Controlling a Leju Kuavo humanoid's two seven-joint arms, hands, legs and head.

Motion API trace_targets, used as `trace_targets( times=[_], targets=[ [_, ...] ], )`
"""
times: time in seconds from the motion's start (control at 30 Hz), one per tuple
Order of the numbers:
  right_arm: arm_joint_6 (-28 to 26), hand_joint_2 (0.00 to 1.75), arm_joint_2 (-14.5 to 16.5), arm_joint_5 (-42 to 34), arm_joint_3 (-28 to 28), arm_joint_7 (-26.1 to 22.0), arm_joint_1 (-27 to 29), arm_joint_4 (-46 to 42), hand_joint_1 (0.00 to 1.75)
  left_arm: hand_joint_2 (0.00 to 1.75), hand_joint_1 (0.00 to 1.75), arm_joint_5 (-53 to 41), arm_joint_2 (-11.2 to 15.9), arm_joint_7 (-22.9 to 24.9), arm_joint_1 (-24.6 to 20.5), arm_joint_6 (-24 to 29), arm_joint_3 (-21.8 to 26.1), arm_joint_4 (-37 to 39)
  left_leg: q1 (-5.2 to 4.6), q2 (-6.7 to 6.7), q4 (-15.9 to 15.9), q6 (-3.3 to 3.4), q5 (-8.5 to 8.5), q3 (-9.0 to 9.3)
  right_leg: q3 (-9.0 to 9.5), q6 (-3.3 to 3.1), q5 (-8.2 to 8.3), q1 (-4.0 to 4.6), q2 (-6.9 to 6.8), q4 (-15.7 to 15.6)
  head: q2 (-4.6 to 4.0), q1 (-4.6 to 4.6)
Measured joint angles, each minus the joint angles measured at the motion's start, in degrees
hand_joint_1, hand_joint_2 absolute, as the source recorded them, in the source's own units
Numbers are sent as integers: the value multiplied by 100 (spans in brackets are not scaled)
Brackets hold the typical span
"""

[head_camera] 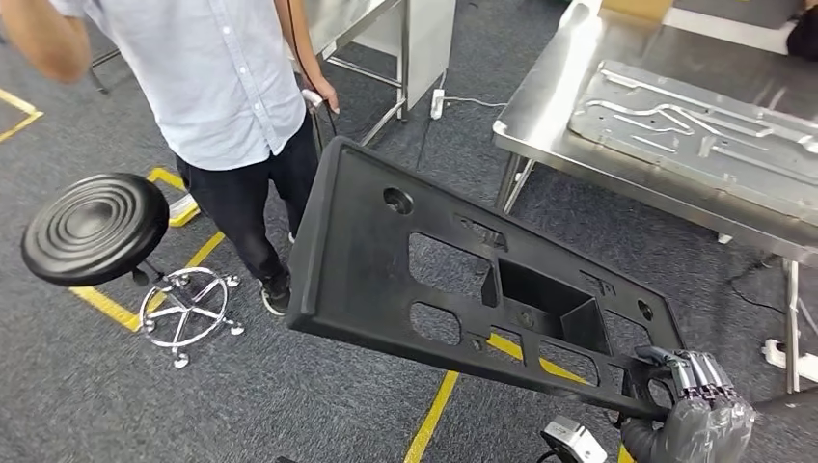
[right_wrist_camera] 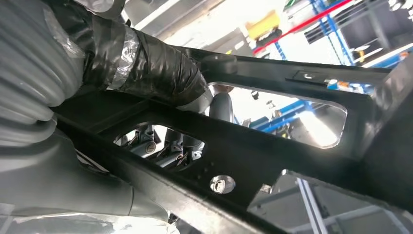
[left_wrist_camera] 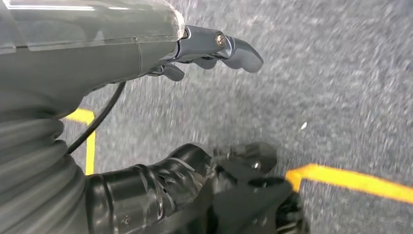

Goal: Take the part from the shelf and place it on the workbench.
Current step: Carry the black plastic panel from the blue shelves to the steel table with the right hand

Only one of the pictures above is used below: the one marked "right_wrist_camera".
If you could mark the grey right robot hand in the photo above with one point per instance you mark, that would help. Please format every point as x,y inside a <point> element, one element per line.
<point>64,187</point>

